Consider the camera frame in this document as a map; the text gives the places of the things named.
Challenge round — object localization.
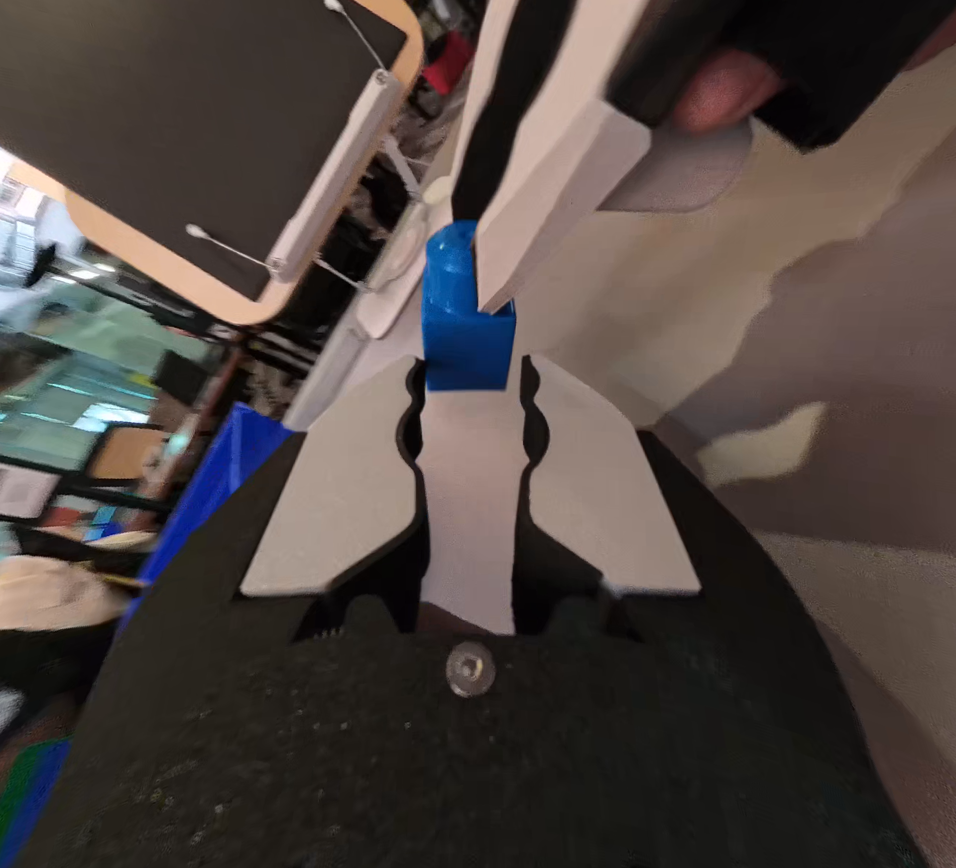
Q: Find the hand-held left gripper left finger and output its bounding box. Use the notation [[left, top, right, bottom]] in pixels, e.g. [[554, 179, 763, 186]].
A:
[[239, 355, 433, 633]]

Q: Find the blue toy brick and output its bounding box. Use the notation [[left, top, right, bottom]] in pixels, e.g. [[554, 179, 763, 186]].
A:
[[420, 219, 519, 392]]

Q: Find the person's right hand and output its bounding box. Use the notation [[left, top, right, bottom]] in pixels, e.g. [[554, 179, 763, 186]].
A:
[[672, 48, 787, 137]]

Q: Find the blue plastic bin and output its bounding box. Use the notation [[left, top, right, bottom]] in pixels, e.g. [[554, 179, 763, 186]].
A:
[[136, 401, 309, 589]]

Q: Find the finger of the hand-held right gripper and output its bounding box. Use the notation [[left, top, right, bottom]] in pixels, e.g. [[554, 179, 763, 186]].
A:
[[473, 0, 703, 316], [450, 0, 598, 224]]

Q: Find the blue bin with green liner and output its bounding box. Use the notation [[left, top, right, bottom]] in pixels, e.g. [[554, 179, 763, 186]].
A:
[[0, 736, 73, 868]]

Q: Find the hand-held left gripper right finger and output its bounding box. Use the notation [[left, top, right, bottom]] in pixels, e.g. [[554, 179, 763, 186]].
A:
[[514, 354, 703, 635]]

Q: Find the red floor bin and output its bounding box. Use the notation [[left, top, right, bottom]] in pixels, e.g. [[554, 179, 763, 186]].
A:
[[422, 30, 477, 94]]

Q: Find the thin white cable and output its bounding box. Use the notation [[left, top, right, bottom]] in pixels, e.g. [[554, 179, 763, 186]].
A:
[[321, 0, 387, 75], [184, 223, 279, 271]]

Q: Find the black board with wooden edge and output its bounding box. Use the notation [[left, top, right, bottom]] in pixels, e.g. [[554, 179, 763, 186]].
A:
[[0, 0, 425, 327]]

